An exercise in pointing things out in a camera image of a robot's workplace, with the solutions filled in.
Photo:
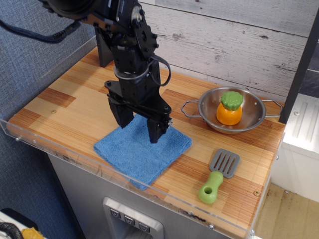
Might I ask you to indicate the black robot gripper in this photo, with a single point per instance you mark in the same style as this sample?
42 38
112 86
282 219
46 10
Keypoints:
138 92

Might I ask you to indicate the blue napkin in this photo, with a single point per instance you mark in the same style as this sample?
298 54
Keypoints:
130 151

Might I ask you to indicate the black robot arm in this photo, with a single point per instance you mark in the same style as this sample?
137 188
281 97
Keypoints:
123 28

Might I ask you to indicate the clear acrylic table guard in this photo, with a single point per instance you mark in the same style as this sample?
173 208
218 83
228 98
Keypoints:
67 116

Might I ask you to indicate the orange toy carrot green top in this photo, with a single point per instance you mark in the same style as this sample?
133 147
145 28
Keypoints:
229 111

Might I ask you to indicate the silver dispenser button panel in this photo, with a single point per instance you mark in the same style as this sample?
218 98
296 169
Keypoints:
127 223

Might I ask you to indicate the steel colander bowl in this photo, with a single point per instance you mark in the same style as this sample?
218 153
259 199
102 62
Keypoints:
253 110

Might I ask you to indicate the white side cabinet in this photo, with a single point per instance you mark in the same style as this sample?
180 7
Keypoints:
296 167

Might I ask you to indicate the dark grey left post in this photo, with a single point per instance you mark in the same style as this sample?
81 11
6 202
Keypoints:
104 53

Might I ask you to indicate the dark grey post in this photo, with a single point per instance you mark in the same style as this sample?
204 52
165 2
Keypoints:
300 18
104 53

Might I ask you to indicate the grey spatula green handle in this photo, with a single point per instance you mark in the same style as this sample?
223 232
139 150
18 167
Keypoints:
223 165

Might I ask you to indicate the dark grey right post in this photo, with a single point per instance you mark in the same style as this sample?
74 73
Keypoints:
300 18

